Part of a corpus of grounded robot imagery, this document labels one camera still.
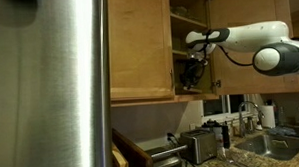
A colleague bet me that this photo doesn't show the dark dish mat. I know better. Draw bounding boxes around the dark dish mat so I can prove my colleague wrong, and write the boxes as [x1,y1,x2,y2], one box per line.
[267,123,299,141]

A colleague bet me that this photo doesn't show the white paper towel roll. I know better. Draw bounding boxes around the white paper towel roll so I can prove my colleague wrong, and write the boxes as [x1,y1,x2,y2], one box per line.
[259,104,277,130]

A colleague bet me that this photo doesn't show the jar with black lid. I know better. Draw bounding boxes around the jar with black lid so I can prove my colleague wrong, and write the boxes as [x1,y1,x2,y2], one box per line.
[201,118,225,147]

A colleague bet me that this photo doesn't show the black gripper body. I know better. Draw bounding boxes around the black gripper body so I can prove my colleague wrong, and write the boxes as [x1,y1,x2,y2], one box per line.
[185,50,210,80]

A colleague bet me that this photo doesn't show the stainless steel refrigerator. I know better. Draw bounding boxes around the stainless steel refrigerator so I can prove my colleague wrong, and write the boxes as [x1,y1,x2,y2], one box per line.
[0,0,114,167]

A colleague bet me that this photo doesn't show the metal cabinet door handle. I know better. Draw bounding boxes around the metal cabinet door handle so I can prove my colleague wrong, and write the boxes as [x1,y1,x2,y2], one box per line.
[169,68,175,92]

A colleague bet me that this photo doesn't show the slim black bottle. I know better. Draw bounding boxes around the slim black bottle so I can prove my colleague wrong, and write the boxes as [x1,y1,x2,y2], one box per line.
[221,121,232,150]

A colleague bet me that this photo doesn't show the black power plug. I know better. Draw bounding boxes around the black power plug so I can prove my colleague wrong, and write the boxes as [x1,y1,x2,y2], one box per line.
[166,131,182,149]

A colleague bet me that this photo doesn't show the wooden cabinet door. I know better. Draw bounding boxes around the wooden cabinet door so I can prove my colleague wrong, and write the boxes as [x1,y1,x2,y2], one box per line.
[108,0,176,101]
[207,0,299,97]

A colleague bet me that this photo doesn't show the stacked dishes on shelf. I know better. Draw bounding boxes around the stacked dishes on shelf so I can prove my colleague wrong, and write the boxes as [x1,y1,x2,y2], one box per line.
[172,37,188,54]

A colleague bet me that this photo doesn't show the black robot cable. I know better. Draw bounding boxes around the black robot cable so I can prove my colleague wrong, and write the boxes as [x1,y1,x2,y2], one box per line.
[201,28,257,70]

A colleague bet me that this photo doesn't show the stainless steel sink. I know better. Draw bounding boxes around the stainless steel sink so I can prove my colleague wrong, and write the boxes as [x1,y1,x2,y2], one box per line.
[233,131,299,164]

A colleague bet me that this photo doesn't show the light wooden cutting board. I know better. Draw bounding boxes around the light wooden cutting board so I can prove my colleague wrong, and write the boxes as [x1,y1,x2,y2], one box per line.
[112,142,129,167]

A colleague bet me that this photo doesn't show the yellow sponge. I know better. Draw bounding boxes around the yellow sponge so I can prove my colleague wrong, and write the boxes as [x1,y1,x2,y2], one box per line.
[271,139,289,150]

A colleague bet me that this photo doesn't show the clear glassware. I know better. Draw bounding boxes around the clear glassware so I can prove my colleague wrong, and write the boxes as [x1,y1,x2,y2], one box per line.
[171,4,197,20]

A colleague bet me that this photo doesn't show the dark wooden cutting board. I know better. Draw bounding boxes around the dark wooden cutting board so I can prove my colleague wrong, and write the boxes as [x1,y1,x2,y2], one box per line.
[111,126,154,167]

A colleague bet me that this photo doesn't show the silver toaster oven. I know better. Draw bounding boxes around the silver toaster oven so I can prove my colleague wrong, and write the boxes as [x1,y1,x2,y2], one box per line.
[145,144,189,167]

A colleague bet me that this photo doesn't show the chrome kitchen faucet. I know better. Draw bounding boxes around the chrome kitchen faucet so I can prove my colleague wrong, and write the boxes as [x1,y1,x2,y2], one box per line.
[237,99,266,138]

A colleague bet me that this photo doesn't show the silver toaster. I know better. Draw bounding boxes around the silver toaster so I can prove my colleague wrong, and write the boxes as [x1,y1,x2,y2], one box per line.
[178,127,218,166]

